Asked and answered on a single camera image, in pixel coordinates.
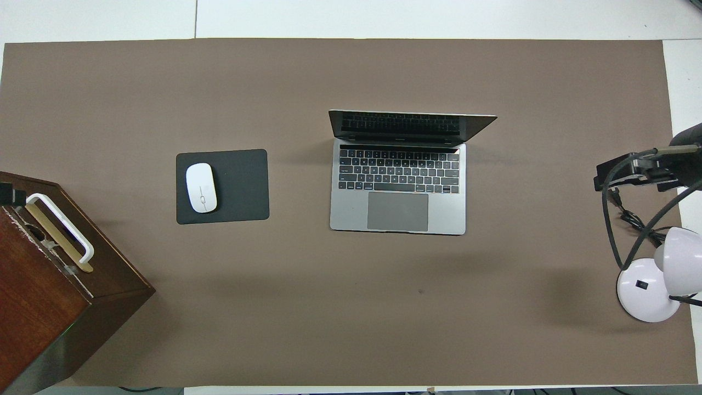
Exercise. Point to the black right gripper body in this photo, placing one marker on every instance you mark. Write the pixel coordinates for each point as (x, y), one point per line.
(680, 164)

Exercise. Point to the silver laptop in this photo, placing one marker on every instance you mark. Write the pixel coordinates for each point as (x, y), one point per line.
(397, 211)

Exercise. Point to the dark wooden box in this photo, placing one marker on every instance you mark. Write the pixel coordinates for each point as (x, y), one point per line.
(38, 307)

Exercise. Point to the white desk lamp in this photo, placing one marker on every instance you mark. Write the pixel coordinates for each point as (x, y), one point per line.
(647, 291)

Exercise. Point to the white computer mouse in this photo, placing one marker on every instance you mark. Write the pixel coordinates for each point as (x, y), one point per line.
(201, 186)

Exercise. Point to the black mouse pad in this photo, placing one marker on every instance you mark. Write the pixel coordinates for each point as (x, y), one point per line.
(241, 186)

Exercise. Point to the brown table mat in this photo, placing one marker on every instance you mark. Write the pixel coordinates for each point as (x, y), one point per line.
(351, 82)

